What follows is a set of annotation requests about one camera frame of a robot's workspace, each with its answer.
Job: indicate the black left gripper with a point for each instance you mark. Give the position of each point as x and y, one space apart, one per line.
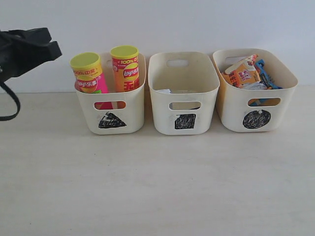
40 49

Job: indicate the pink Lays chip can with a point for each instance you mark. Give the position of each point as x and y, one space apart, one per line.
88 72

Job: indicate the yellow Lays chip can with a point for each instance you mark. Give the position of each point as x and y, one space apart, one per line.
125 68

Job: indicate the blue white milk carton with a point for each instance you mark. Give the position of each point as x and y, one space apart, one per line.
165 91

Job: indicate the orange instant noodle packet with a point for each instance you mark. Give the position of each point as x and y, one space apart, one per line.
243 75

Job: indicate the blue instant noodle packet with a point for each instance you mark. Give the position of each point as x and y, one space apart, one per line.
266 82

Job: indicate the dark purple drink carton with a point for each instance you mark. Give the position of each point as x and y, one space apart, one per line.
195 105

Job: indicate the cream bin triangle mark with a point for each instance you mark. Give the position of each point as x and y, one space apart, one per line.
114 112

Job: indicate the cream bin square mark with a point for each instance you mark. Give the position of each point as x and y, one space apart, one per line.
191 77

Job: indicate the cream bin circle mark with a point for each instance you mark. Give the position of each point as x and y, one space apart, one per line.
243 110

